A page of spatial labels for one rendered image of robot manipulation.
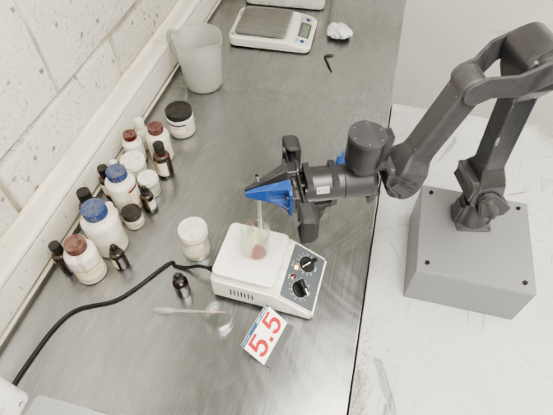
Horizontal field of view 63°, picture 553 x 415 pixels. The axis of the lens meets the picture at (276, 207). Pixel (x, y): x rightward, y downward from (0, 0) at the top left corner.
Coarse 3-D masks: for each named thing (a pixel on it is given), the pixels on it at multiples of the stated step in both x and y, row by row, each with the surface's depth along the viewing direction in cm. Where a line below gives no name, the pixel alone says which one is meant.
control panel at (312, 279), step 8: (296, 248) 89; (296, 256) 88; (312, 256) 90; (296, 264) 87; (320, 264) 90; (288, 272) 86; (296, 272) 86; (304, 272) 87; (312, 272) 88; (320, 272) 89; (288, 280) 85; (296, 280) 86; (304, 280) 87; (312, 280) 87; (288, 288) 84; (312, 288) 87; (288, 296) 83; (296, 296) 84; (304, 296) 85; (312, 296) 86; (304, 304) 84; (312, 304) 85
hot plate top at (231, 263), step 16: (240, 224) 89; (224, 240) 87; (240, 240) 87; (272, 240) 87; (288, 240) 87; (224, 256) 85; (240, 256) 85; (272, 256) 85; (224, 272) 83; (240, 272) 83; (256, 272) 83; (272, 272) 83
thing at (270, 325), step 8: (272, 312) 84; (264, 320) 83; (272, 320) 84; (280, 320) 85; (256, 328) 82; (264, 328) 83; (272, 328) 84; (280, 328) 84; (256, 336) 81; (264, 336) 82; (272, 336) 83; (248, 344) 80; (256, 344) 81; (264, 344) 82; (256, 352) 80; (264, 352) 81
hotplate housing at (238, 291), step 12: (288, 252) 88; (312, 252) 90; (288, 264) 86; (324, 264) 91; (216, 276) 84; (216, 288) 86; (228, 288) 85; (240, 288) 83; (252, 288) 83; (264, 288) 83; (276, 288) 83; (240, 300) 87; (252, 300) 86; (264, 300) 84; (276, 300) 83; (288, 300) 83; (288, 312) 86; (300, 312) 84; (312, 312) 85
